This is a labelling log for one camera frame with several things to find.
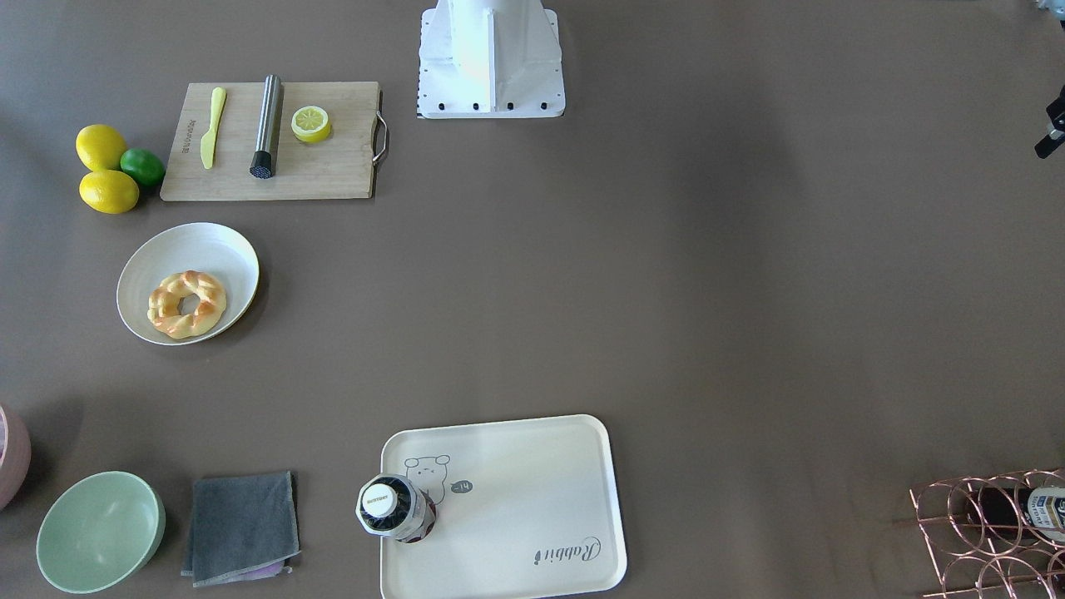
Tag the steel muddler rod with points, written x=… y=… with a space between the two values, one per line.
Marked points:
x=262 y=165

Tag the grey folded cloth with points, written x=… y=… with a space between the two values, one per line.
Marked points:
x=242 y=528

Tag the yellow lemon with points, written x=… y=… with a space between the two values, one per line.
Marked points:
x=111 y=192
x=100 y=147

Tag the twisted glazed donut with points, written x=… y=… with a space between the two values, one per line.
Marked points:
x=164 y=307

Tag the lower yellow lemon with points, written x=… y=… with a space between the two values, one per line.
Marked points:
x=111 y=192

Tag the bamboo cutting board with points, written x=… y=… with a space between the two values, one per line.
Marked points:
x=339 y=168

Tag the upper yellow lemon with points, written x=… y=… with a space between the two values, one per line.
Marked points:
x=100 y=147

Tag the white plate bowl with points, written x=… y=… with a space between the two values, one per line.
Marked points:
x=209 y=247

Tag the pink bowl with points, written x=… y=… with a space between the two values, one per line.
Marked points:
x=16 y=454

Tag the cream rabbit tray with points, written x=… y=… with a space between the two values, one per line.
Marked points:
x=525 y=509

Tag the half lemon slice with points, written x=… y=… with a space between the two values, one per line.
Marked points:
x=311 y=124

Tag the dark tea bottle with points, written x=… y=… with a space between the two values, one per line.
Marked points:
x=393 y=507

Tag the mint green bowl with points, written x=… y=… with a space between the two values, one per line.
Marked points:
x=99 y=532

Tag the bottle in wire rack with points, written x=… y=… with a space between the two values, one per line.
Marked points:
x=1020 y=514

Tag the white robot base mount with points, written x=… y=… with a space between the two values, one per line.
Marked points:
x=490 y=59

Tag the yellow plastic knife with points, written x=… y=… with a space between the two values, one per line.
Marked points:
x=208 y=140

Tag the green lime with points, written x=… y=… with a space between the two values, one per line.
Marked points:
x=143 y=166

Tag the copper wire bottle rack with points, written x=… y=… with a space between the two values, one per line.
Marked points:
x=994 y=537

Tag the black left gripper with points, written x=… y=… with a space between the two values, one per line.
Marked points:
x=1053 y=131

